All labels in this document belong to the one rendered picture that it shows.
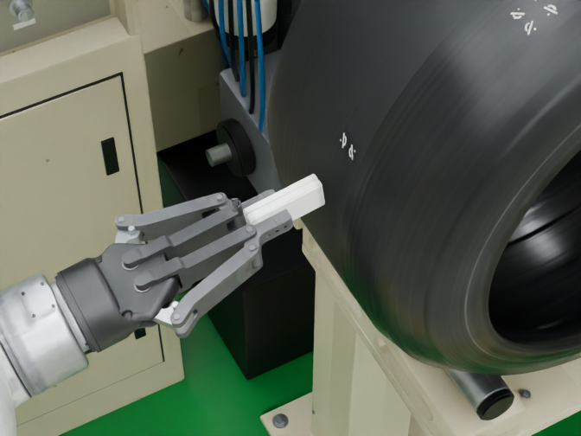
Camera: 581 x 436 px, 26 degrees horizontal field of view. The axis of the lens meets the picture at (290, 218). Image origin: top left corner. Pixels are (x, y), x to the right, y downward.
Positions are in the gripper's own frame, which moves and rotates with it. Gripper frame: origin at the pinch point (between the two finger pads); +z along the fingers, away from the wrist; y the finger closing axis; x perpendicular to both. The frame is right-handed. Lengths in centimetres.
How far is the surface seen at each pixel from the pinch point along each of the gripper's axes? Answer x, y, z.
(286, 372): 126, 52, 10
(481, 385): 33.7, -8.8, 14.3
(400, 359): 39.3, 1.0, 10.0
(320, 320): 86, 36, 14
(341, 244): 6.6, -2.0, 3.9
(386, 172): -4.5, -4.7, 7.7
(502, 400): 34.5, -11.2, 15.5
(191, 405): 123, 54, -9
